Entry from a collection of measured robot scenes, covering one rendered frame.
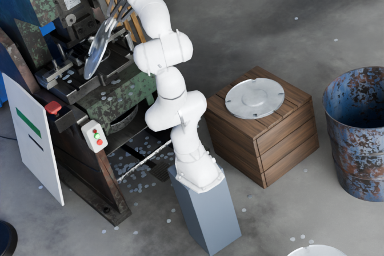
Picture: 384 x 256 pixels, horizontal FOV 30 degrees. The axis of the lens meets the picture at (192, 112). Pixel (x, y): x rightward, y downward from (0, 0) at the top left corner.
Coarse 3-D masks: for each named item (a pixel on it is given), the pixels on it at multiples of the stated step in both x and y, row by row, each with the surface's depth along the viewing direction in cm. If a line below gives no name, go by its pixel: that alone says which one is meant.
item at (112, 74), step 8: (80, 56) 334; (88, 56) 332; (104, 56) 329; (112, 56) 328; (120, 56) 327; (104, 64) 325; (112, 64) 323; (120, 64) 322; (96, 72) 330; (104, 72) 320; (112, 72) 319; (104, 80) 333; (112, 80) 336
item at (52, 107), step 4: (48, 104) 315; (52, 104) 314; (56, 104) 313; (44, 108) 314; (48, 108) 312; (52, 108) 312; (56, 108) 311; (60, 108) 312; (48, 112) 312; (52, 112) 310; (56, 112) 315
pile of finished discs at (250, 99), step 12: (240, 84) 360; (252, 84) 357; (264, 84) 355; (276, 84) 353; (228, 96) 355; (240, 96) 352; (252, 96) 349; (264, 96) 347; (276, 96) 346; (228, 108) 348; (240, 108) 346; (252, 108) 344; (264, 108) 342; (276, 108) 339
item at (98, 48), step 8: (104, 24) 322; (104, 32) 317; (96, 40) 326; (104, 40) 311; (96, 48) 317; (104, 48) 303; (96, 56) 312; (88, 64) 324; (96, 64) 309; (88, 72) 318
